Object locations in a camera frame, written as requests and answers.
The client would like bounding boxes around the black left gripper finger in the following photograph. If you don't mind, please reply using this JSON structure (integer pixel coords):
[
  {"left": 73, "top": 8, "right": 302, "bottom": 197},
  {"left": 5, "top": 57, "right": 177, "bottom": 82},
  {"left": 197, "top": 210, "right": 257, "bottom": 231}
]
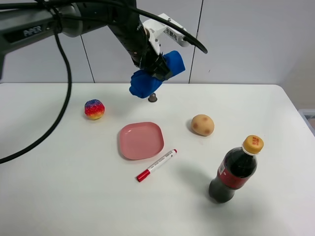
[{"left": 157, "top": 54, "right": 171, "bottom": 77}]

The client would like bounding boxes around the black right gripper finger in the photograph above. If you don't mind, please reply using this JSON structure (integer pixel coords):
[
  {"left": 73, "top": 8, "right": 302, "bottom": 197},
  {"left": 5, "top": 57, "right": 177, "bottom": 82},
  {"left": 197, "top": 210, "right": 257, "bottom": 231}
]
[{"left": 146, "top": 67, "right": 169, "bottom": 81}]

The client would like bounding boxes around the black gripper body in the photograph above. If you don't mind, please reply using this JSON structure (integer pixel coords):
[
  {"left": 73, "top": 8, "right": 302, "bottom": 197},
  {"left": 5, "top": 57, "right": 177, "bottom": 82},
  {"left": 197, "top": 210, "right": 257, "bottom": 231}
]
[{"left": 131, "top": 38, "right": 159, "bottom": 70}]

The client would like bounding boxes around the blue cloth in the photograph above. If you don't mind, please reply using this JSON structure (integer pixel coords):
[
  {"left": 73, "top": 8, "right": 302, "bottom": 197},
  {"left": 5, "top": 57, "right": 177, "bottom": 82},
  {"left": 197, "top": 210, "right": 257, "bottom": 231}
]
[{"left": 129, "top": 51, "right": 185, "bottom": 98}]

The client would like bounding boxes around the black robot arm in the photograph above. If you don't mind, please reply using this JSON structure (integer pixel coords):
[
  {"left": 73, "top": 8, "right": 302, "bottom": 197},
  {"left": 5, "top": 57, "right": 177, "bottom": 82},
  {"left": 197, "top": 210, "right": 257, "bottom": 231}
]
[{"left": 0, "top": 0, "right": 173, "bottom": 81}]

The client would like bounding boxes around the grey coffee capsule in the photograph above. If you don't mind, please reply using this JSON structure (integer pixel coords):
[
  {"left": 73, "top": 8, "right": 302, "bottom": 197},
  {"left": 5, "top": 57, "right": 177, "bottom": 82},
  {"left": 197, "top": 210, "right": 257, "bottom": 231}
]
[{"left": 148, "top": 93, "right": 158, "bottom": 103}]

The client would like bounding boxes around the toy potato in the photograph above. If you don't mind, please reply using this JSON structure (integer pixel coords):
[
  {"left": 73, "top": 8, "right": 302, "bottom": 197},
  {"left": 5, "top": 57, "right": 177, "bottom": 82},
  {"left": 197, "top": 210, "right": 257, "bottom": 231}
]
[{"left": 191, "top": 114, "right": 215, "bottom": 136}]

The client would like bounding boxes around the pink square plate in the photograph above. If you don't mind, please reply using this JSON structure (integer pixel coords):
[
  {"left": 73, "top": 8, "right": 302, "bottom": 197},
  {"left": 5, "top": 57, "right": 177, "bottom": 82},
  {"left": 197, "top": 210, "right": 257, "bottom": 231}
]
[{"left": 118, "top": 122, "right": 164, "bottom": 160}]

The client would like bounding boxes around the rainbow coloured ball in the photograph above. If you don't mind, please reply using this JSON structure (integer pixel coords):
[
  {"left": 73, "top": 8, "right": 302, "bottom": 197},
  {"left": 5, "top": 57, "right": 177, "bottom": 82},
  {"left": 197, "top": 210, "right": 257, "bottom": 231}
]
[{"left": 84, "top": 99, "right": 105, "bottom": 120}]

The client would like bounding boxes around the red whiteboard marker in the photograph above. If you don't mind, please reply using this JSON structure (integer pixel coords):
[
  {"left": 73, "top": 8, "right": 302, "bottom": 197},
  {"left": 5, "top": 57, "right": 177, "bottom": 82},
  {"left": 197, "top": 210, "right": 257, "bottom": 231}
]
[{"left": 136, "top": 149, "right": 178, "bottom": 182}]

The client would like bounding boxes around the cola bottle yellow cap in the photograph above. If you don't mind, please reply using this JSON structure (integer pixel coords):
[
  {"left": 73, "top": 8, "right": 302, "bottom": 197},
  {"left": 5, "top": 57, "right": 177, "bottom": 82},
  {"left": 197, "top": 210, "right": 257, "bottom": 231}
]
[{"left": 209, "top": 135, "right": 265, "bottom": 204}]

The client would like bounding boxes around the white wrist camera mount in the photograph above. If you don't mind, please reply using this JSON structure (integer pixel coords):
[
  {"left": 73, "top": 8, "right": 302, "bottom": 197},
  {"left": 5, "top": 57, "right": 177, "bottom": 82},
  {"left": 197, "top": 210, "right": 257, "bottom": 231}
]
[{"left": 142, "top": 19, "right": 189, "bottom": 55}]

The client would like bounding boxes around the black cable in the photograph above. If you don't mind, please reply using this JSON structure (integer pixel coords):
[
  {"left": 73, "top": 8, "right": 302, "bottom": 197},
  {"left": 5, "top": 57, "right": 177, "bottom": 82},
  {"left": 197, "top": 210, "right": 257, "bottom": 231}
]
[{"left": 0, "top": 0, "right": 208, "bottom": 165}]

